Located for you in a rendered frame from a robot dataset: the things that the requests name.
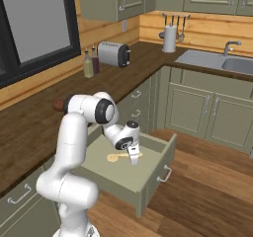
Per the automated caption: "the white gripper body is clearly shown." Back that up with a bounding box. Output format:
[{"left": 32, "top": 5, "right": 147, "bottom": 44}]
[{"left": 127, "top": 144, "right": 141, "bottom": 166}]

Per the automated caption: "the tan pizza cutter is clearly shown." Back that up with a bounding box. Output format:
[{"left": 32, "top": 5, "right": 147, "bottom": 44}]
[{"left": 107, "top": 152, "right": 144, "bottom": 163}]

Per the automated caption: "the open olive green drawer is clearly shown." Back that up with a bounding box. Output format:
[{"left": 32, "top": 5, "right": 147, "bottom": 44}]
[{"left": 70, "top": 123, "right": 178, "bottom": 219}]

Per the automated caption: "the olive green drawer front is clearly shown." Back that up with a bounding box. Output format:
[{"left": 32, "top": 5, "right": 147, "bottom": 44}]
[
  {"left": 0, "top": 163, "right": 62, "bottom": 237},
  {"left": 117, "top": 77, "right": 153, "bottom": 110},
  {"left": 118, "top": 98, "right": 153, "bottom": 127}
]

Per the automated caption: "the olive green cupboard door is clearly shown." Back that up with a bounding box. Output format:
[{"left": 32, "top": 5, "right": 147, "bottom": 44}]
[
  {"left": 205, "top": 94, "right": 253, "bottom": 154},
  {"left": 165, "top": 82, "right": 213, "bottom": 139}
]

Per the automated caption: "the brown round food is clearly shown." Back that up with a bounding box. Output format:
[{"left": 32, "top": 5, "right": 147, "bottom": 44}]
[{"left": 51, "top": 97, "right": 67, "bottom": 114}]

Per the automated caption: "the dark vinegar bottle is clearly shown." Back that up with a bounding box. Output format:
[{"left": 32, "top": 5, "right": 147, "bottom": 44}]
[{"left": 90, "top": 45, "right": 101, "bottom": 75}]

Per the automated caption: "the yellow oil bottle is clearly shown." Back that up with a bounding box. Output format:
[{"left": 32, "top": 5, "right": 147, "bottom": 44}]
[{"left": 82, "top": 46, "right": 95, "bottom": 79}]

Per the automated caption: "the silver toaster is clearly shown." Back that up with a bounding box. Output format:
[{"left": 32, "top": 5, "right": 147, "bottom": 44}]
[{"left": 97, "top": 40, "right": 132, "bottom": 68}]

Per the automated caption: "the white paper towel roll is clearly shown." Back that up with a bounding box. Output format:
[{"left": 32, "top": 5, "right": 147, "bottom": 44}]
[{"left": 161, "top": 24, "right": 178, "bottom": 54}]

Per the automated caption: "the grey steel sink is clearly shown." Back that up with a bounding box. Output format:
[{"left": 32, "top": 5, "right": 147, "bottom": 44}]
[{"left": 174, "top": 48, "right": 253, "bottom": 76}]

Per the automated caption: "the silver tap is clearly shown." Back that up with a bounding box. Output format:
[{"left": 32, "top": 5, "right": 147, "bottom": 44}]
[{"left": 222, "top": 39, "right": 242, "bottom": 57}]

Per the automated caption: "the black framed window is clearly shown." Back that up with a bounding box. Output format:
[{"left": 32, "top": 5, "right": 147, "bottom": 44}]
[{"left": 0, "top": 0, "right": 82, "bottom": 89}]

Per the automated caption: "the silver drawer handle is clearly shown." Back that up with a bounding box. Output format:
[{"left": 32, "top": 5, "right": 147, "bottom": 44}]
[
  {"left": 130, "top": 89, "right": 143, "bottom": 100},
  {"left": 6, "top": 183, "right": 33, "bottom": 205},
  {"left": 130, "top": 109, "right": 142, "bottom": 119},
  {"left": 156, "top": 164, "right": 173, "bottom": 184}
]

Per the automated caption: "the silver cupboard door handle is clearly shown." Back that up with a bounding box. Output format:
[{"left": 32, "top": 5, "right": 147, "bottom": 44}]
[
  {"left": 204, "top": 95, "right": 211, "bottom": 115},
  {"left": 211, "top": 96, "right": 219, "bottom": 118}
]

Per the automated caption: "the utensil rail with hanging tools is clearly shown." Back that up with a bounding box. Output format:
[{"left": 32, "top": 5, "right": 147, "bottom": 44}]
[{"left": 158, "top": 12, "right": 192, "bottom": 43}]

